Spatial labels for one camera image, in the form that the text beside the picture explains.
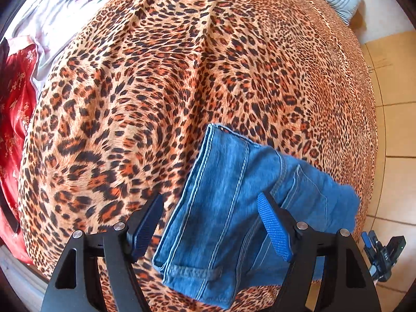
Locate blue denim jeans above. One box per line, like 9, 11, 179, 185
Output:
152, 124, 360, 311

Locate wooden wardrobe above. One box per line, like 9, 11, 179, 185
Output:
362, 31, 415, 293

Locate leopard print bedspread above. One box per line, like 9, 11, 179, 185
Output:
18, 0, 377, 311

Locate red patterned cloth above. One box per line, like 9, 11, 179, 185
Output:
1, 40, 38, 265

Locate white lilac bed sheet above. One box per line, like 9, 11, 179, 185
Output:
5, 0, 109, 92

